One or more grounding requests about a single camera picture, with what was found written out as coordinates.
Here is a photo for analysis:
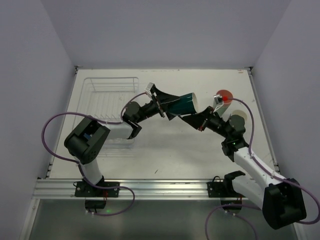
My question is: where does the clear wire dish rack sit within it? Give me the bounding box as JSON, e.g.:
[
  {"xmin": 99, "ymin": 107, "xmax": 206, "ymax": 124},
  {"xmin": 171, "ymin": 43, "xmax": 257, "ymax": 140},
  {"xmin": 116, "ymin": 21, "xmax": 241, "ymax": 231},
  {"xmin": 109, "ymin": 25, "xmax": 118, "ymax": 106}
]
[{"xmin": 74, "ymin": 76, "xmax": 140, "ymax": 150}]

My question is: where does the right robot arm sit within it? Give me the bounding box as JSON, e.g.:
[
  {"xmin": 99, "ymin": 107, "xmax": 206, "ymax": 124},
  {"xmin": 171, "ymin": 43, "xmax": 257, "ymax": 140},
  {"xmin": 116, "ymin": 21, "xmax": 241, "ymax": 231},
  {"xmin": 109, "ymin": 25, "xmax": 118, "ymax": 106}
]
[{"xmin": 181, "ymin": 107, "xmax": 307, "ymax": 230}]

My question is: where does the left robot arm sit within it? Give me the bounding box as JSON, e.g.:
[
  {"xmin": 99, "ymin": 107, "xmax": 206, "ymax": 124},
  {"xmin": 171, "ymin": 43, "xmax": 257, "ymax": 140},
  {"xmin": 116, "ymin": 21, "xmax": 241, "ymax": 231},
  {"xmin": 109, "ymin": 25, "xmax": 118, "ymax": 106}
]
[{"xmin": 64, "ymin": 83, "xmax": 181, "ymax": 185}]

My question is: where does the black mug with handle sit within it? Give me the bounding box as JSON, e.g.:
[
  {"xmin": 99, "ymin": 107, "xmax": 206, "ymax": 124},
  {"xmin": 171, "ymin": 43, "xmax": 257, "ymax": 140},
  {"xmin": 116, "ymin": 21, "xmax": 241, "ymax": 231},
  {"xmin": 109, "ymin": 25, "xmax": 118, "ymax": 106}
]
[{"xmin": 230, "ymin": 109, "xmax": 248, "ymax": 123}]

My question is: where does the blue cup in rack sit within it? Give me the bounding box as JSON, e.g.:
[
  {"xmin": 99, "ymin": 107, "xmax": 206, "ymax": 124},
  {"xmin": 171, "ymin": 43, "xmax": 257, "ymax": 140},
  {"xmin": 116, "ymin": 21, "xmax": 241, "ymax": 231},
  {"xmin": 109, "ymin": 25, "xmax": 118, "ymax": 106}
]
[{"xmin": 83, "ymin": 133, "xmax": 91, "ymax": 140}]

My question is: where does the dark teal cup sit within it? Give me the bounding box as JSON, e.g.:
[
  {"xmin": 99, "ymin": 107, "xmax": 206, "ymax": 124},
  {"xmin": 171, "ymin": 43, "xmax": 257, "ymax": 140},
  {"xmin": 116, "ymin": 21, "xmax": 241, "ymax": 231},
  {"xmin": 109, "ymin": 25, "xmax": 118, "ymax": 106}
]
[{"xmin": 168, "ymin": 92, "xmax": 199, "ymax": 116}]

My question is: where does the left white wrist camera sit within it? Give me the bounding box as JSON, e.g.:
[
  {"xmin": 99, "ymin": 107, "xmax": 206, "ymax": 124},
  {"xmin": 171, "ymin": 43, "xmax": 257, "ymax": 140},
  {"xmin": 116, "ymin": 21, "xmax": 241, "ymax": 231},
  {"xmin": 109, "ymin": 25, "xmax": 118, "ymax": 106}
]
[{"xmin": 145, "ymin": 82, "xmax": 156, "ymax": 99}]

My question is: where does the pink cup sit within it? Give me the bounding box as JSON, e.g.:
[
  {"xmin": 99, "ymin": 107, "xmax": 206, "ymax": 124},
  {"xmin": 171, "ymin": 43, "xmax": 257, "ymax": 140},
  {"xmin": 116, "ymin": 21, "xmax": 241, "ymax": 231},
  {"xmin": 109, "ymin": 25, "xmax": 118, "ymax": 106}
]
[{"xmin": 216, "ymin": 89, "xmax": 233, "ymax": 117}]

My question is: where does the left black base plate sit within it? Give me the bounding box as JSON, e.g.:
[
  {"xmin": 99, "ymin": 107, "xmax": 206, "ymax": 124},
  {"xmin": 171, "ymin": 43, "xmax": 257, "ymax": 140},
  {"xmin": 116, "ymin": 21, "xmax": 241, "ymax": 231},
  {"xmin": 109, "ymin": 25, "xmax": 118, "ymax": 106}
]
[{"xmin": 73, "ymin": 180, "xmax": 120, "ymax": 198}]

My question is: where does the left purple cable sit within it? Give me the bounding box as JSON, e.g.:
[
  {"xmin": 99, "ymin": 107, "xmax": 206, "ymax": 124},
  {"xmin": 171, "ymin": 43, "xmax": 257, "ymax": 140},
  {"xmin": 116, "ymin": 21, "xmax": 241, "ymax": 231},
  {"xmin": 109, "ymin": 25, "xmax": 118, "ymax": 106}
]
[{"xmin": 41, "ymin": 91, "xmax": 151, "ymax": 216}]

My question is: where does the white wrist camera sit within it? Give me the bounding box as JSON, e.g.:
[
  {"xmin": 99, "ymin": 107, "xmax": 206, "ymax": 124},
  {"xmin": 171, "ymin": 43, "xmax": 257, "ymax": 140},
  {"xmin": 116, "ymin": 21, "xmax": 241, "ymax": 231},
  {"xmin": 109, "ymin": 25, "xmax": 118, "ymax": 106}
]
[
  {"xmin": 145, "ymin": 82, "xmax": 156, "ymax": 99},
  {"xmin": 212, "ymin": 93, "xmax": 225, "ymax": 115}
]

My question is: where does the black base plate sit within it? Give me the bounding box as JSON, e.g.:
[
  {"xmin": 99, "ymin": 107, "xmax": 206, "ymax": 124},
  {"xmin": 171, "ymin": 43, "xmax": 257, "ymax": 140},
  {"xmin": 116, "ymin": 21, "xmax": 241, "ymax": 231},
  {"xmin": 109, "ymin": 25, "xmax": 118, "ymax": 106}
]
[
  {"xmin": 73, "ymin": 180, "xmax": 120, "ymax": 198},
  {"xmin": 206, "ymin": 176, "xmax": 241, "ymax": 198}
]

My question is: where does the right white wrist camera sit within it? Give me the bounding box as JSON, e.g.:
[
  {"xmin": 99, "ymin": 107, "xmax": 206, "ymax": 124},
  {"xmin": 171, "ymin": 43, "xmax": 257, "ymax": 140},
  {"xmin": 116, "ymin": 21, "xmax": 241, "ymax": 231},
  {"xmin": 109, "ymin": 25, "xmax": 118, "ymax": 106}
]
[{"xmin": 212, "ymin": 93, "xmax": 225, "ymax": 115}]

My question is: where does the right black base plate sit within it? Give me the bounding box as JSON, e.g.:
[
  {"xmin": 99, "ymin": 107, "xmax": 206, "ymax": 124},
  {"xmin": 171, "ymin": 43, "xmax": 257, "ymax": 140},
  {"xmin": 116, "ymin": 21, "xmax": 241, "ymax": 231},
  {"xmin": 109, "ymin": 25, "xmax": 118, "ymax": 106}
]
[{"xmin": 206, "ymin": 176, "xmax": 241, "ymax": 198}]

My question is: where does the aluminium mounting rail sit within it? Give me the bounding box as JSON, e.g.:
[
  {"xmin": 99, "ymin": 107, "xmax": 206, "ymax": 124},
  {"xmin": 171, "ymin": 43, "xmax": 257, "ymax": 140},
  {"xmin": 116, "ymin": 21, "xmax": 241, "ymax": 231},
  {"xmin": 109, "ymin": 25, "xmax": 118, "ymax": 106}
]
[{"xmin": 33, "ymin": 177, "xmax": 266, "ymax": 201}]

